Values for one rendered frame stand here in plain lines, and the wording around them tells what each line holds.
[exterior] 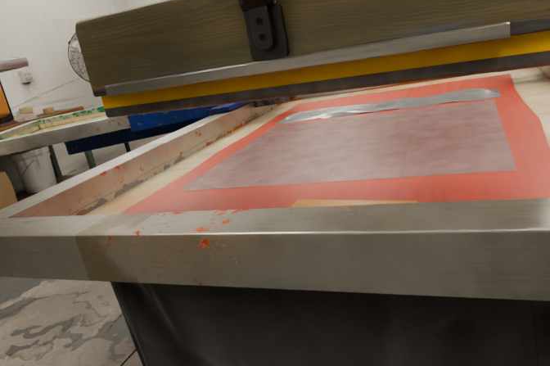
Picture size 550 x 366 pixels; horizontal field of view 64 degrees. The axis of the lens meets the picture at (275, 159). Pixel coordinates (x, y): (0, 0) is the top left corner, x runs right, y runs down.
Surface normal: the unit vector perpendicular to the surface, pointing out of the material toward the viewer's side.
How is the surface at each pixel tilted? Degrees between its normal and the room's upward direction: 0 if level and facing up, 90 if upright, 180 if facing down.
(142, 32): 90
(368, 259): 90
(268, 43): 90
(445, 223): 0
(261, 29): 90
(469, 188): 0
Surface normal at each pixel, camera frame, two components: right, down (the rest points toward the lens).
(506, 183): -0.20, -0.95
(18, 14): 0.91, -0.08
